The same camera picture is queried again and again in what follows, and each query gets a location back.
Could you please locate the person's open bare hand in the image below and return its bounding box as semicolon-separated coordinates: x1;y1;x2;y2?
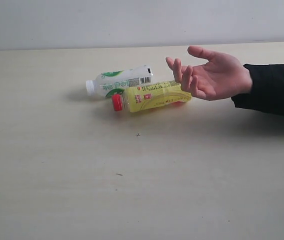
166;46;252;101

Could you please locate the yellow label bottle red cap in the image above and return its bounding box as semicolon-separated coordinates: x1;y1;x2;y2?
111;80;192;113

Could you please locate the black sleeved forearm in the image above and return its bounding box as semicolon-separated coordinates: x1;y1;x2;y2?
231;64;284;116

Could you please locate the white green label bottle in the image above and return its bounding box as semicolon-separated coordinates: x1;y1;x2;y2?
86;65;153;98

